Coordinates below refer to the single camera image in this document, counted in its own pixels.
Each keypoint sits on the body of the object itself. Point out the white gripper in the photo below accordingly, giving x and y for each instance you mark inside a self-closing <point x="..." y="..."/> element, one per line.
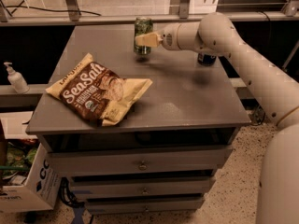
<point x="169" y="37"/>

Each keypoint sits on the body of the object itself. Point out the green soda can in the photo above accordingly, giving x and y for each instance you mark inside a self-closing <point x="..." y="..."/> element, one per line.
<point x="143" y="25"/>

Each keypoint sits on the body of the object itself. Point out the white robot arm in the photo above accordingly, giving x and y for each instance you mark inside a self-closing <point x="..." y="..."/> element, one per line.
<point x="275" y="91"/>

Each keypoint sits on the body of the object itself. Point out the blue Pepsi can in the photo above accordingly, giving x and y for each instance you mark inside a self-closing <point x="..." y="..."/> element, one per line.
<point x="206" y="60"/>

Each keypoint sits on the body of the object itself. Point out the brown sea salt chip bag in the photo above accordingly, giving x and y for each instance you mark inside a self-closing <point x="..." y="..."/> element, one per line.
<point x="98" y="94"/>

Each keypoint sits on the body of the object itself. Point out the grey drawer cabinet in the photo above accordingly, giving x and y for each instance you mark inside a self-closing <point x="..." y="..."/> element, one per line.
<point x="163" y="155"/>

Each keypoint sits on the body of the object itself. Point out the white pump bottle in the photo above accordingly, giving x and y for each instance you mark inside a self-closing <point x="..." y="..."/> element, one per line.
<point x="16" y="79"/>

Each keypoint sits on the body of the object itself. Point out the white cardboard box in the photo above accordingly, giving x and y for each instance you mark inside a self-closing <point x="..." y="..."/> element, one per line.
<point x="39" y="191"/>

